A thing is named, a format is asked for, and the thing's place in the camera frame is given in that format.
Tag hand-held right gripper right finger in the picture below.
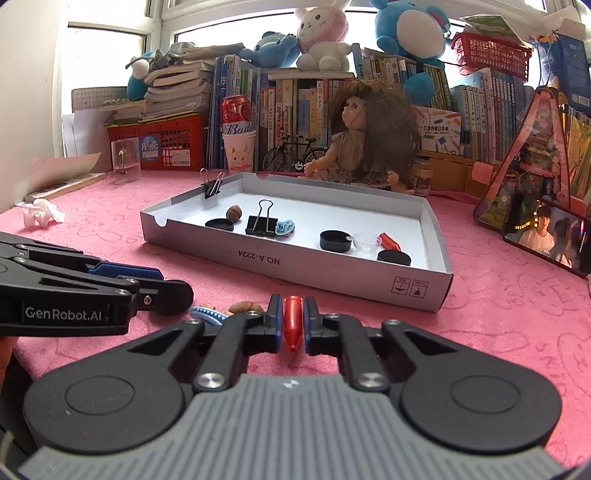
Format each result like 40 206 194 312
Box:
303 296 459 392

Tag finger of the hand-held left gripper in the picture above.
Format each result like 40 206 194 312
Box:
131 278 195 318
0 232 165 296

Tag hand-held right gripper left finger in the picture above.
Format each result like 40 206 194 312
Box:
129 294 284 393

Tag white cardboard box tray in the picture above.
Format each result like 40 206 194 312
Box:
140 171 454 313

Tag large black binder clip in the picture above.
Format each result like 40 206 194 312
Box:
245 199 278 239

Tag small clear plastic dish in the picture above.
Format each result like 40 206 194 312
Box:
353 232 382 253

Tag black bottle cap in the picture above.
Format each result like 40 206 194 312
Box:
376 249 412 267
319 229 352 253

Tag blue toothed hair clip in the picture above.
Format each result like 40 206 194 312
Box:
188 305 228 328

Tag crumpled white tissue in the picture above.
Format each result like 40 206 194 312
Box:
21 198 66 228

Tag flat lying book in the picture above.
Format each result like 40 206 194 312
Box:
23 171 110 203

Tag clear glass mug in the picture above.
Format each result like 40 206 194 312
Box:
110 137 141 186

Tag small black binder clip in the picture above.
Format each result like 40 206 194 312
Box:
199 168 226 199

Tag large red plastic basket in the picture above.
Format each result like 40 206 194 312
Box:
106 114 209 172

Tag white cartoon paper cup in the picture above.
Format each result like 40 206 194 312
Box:
222 130 257 174

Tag black toy bicycle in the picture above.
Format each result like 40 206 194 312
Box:
262 133 330 174

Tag green grid cutting mat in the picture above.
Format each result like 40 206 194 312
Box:
71 85 133 112

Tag small brown jar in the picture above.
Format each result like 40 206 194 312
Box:
410 159 435 197

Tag stack of worn books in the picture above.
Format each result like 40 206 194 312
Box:
103 43 245 123

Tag blue and white plush toy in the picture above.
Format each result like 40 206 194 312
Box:
126 51 156 102

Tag red drink can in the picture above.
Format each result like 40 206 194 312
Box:
220 95 253 134

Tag brown haired doll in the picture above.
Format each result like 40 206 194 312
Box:
302 79 424 195

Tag row of upright books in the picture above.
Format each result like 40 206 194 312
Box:
207 43 537 172

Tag orange cardboard boxes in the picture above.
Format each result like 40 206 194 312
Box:
419 150 500 195

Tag colourful printed card box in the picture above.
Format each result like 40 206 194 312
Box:
412 104 463 156

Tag black smartphone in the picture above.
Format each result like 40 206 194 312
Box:
502 191 591 278

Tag small blue plush toy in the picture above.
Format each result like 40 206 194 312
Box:
239 31 302 69

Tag pink printed stand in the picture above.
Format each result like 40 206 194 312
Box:
473 86 591 232

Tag pink and white plush rabbit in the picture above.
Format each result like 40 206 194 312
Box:
294 0 353 73

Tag large blue plush toy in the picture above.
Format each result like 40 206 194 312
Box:
369 0 452 105

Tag small red plastic basket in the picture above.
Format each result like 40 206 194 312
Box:
450 32 533 80

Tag blue carton box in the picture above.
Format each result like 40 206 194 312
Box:
530 21 591 110

